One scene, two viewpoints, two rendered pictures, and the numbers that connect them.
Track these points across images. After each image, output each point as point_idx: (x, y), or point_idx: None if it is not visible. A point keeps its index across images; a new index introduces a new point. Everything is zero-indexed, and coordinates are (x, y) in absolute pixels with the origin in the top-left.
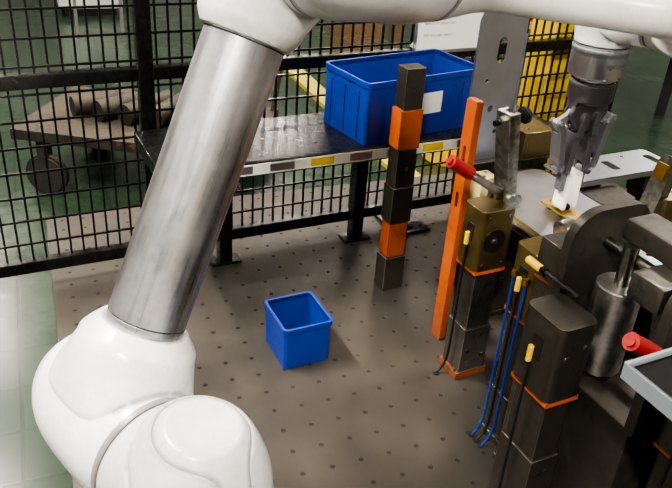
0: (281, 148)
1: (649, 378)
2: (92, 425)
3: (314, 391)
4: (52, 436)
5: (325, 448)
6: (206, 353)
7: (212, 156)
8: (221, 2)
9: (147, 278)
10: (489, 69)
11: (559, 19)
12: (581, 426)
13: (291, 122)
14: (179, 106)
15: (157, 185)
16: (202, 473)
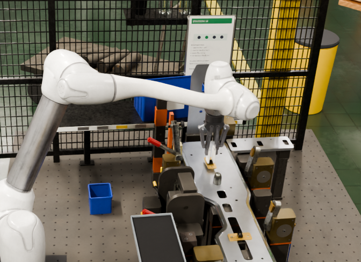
0: (105, 119)
1: (135, 220)
2: None
3: (98, 225)
4: None
5: (91, 246)
6: (61, 203)
7: (40, 135)
8: (45, 89)
9: (17, 171)
10: None
11: (164, 100)
12: None
13: (118, 104)
14: (33, 118)
15: (23, 142)
16: (17, 230)
